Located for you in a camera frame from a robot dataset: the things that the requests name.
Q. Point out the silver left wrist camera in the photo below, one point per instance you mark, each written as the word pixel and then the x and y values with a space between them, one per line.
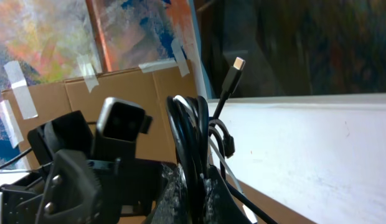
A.
pixel 118 126

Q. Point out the colourful abstract painting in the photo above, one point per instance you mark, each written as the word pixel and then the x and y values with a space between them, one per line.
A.
pixel 61 56

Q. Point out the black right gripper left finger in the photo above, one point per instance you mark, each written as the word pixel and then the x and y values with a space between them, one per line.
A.
pixel 172 206

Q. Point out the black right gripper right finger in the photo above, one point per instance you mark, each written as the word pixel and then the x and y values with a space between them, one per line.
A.
pixel 220 207

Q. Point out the brown cardboard sheet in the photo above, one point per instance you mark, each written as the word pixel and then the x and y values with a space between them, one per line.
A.
pixel 39 104

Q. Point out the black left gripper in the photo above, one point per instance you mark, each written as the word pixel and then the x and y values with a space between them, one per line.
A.
pixel 71 187

